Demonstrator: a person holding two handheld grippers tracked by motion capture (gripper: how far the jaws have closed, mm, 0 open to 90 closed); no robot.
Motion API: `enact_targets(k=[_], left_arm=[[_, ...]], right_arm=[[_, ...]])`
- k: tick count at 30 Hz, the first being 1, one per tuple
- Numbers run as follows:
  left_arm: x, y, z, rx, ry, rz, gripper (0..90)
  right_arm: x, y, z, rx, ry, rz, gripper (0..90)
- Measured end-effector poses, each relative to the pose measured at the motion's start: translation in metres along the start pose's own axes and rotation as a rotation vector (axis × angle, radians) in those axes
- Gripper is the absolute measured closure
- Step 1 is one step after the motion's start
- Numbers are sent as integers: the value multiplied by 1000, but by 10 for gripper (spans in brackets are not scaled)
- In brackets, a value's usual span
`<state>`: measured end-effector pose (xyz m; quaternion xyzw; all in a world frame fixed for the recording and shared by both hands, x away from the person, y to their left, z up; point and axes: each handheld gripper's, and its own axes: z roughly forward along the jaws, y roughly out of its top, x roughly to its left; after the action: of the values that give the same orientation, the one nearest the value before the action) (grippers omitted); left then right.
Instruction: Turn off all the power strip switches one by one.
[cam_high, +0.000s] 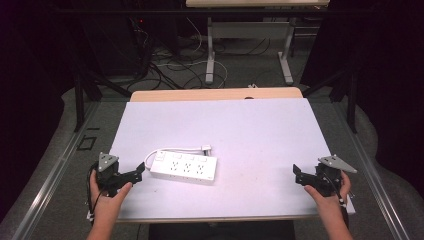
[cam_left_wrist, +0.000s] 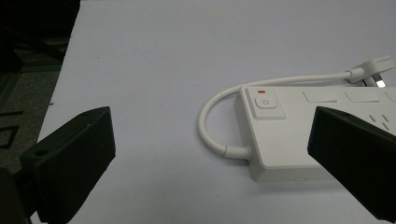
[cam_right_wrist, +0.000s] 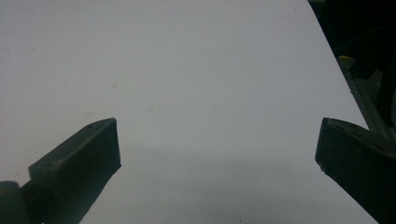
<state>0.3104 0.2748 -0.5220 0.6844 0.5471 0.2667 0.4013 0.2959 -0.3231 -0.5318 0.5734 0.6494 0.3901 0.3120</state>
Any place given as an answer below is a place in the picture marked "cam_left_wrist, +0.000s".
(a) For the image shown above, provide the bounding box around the white power plug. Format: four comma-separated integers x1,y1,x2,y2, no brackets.
346,55,396,89

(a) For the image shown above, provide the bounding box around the white power strip cable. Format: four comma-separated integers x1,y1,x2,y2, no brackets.
196,71,354,161

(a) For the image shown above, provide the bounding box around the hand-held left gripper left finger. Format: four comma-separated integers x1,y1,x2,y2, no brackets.
19,105,117,224

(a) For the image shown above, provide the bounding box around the white power strip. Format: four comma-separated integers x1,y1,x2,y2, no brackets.
233,85,396,183

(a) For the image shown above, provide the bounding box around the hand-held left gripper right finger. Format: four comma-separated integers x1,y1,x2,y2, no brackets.
306,105,396,224

